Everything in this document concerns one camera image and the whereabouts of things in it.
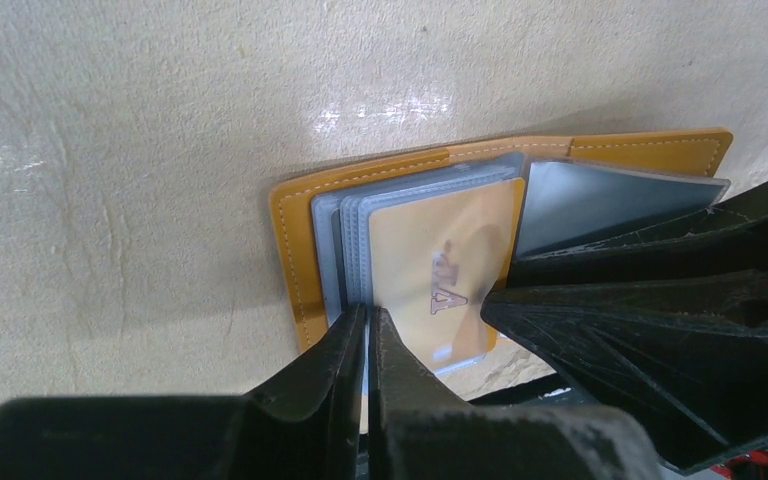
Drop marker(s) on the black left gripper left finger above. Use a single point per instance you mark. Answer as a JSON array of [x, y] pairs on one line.
[[301, 423]]

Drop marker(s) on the yellow leather card holder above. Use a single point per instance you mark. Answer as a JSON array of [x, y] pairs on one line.
[[306, 217]]

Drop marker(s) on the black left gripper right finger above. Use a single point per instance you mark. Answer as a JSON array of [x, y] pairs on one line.
[[420, 429]]

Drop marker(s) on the gold VIP card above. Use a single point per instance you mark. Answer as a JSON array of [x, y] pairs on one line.
[[434, 261]]

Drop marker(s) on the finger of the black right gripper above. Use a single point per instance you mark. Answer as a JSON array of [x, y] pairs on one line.
[[728, 237], [687, 359]]

